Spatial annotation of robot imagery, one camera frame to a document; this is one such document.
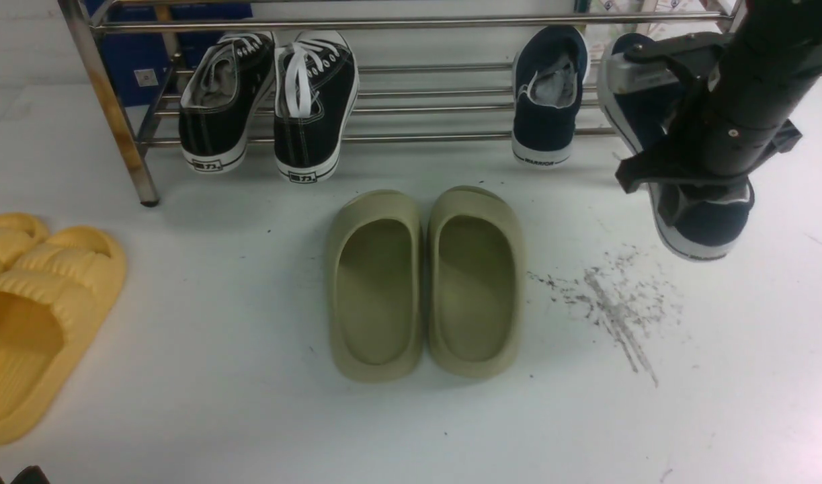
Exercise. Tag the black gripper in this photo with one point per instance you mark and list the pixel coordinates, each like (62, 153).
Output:
(740, 91)

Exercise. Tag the navy slip-on shoe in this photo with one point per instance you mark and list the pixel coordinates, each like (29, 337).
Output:
(708, 231)
(548, 78)

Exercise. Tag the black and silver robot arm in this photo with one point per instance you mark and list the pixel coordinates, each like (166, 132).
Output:
(791, 18)

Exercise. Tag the silver metal shoe rack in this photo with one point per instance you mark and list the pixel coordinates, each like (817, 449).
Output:
(88, 29)

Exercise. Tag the blue box behind rack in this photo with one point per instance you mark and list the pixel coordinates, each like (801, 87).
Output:
(137, 62)

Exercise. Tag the olive green slipper right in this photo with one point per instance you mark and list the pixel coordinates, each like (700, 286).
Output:
(477, 264)

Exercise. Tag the olive green slipper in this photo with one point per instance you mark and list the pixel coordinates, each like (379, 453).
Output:
(477, 264)
(373, 275)

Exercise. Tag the olive green slipper left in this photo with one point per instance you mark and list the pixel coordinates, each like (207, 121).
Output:
(373, 275)

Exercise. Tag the black canvas sneaker right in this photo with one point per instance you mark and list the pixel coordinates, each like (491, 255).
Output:
(317, 84)

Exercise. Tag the black canvas sneaker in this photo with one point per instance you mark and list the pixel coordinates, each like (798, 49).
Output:
(232, 80)
(317, 84)

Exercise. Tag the black canvas sneaker left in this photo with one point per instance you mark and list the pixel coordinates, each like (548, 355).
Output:
(232, 80)

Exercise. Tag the yellow ribbed slipper front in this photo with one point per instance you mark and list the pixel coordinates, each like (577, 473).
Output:
(53, 301)

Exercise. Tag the yellow ribbed slipper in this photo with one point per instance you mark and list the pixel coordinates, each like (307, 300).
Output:
(53, 301)
(19, 232)

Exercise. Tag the yellow ribbed slipper back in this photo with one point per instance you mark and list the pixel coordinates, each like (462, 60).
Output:
(19, 232)

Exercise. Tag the dark object bottom corner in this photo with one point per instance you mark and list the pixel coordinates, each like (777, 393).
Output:
(30, 475)

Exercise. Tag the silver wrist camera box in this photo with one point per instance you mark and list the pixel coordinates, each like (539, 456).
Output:
(626, 77)

